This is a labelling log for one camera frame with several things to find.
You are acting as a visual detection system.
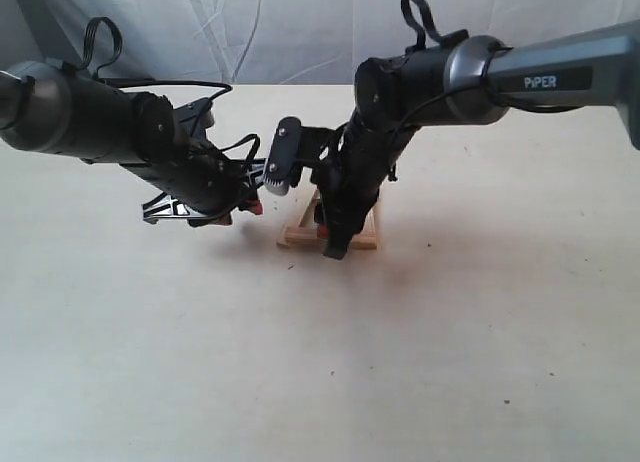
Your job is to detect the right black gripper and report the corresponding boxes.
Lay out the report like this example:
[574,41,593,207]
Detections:
[312,116,399,260]

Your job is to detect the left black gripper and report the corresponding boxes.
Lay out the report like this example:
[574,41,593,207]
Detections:
[134,133,266,228]

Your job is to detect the wooden strip with holes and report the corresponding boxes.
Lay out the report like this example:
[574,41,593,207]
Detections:
[313,190,380,222]

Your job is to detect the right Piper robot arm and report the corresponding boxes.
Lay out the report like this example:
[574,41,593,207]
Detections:
[318,21,639,260]

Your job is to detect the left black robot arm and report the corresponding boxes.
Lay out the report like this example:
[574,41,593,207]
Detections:
[1,61,265,227]

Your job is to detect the white backdrop curtain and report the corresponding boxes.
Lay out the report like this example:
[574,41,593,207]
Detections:
[1,0,639,84]

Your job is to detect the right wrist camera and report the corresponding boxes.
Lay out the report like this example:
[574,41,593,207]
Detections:
[264,116,334,196]

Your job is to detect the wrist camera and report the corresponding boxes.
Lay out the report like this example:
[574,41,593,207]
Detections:
[174,98,215,139]
[264,116,334,196]

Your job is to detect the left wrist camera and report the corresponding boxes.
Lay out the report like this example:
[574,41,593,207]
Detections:
[174,98,215,139]

